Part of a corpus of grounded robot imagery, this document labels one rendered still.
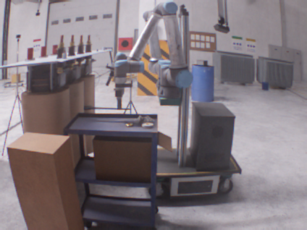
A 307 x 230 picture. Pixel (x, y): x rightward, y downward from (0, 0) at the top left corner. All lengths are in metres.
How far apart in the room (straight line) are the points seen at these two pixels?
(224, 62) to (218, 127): 8.11
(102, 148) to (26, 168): 0.66
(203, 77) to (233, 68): 3.81
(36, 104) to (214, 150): 1.64
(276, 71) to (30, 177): 10.55
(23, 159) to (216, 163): 1.82
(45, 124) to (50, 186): 0.91
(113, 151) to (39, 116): 0.78
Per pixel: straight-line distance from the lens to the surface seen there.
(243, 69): 10.83
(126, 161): 2.01
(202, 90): 7.21
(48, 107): 2.38
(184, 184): 2.70
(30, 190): 1.73
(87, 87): 3.21
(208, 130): 2.62
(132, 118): 2.29
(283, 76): 11.58
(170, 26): 2.25
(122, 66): 2.11
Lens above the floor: 1.47
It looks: 15 degrees down
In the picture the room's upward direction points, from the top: 1 degrees clockwise
